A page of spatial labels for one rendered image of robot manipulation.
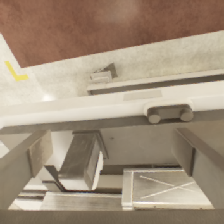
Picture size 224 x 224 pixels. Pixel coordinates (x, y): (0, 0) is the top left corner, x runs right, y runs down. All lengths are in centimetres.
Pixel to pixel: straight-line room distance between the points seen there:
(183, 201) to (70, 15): 117
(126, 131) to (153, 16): 89
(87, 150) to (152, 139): 17
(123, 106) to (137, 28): 83
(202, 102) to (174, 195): 25
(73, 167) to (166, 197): 26
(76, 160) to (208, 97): 34
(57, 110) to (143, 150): 27
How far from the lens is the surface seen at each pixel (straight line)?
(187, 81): 93
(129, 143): 45
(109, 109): 42
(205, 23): 126
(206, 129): 44
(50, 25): 131
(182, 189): 50
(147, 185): 50
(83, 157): 38
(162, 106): 40
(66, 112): 47
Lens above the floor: 117
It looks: 51 degrees down
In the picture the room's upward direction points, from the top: 169 degrees counter-clockwise
